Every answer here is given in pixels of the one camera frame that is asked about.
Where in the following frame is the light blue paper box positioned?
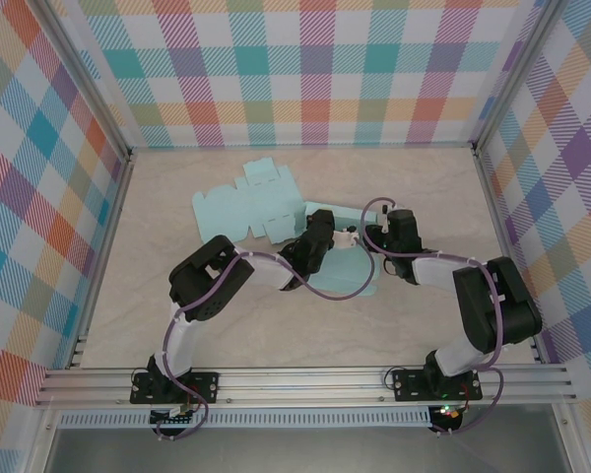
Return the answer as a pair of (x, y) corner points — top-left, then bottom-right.
(191, 160), (307, 246)
(302, 200), (381, 298)

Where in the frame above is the small circuit board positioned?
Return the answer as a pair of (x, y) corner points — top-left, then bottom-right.
(149, 406), (198, 428)
(431, 402), (465, 423)

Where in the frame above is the grey metal shelf panel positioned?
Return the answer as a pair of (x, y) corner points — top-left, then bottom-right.
(43, 426), (572, 473)

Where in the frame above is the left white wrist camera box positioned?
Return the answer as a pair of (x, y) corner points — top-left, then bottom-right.
(332, 226), (361, 249)

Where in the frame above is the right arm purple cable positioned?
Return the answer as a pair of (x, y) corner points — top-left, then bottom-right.
(362, 196), (506, 438)

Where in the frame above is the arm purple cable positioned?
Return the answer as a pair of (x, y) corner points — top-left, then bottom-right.
(362, 196), (506, 438)
(152, 224), (378, 442)

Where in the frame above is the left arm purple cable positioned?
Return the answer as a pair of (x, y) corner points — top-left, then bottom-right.
(152, 224), (378, 442)

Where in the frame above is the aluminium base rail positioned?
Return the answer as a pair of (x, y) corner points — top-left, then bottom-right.
(33, 363), (581, 408)

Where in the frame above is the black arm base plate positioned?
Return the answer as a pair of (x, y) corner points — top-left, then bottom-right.
(390, 368), (485, 403)
(129, 371), (222, 406)

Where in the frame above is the white slotted cable duct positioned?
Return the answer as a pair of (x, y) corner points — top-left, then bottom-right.
(57, 406), (433, 430)

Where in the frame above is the aluminium frame post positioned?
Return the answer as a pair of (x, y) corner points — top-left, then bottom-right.
(38, 0), (134, 162)
(470, 0), (572, 157)

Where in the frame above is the aluminium table edge rail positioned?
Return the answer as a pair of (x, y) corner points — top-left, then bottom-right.
(68, 150), (137, 370)

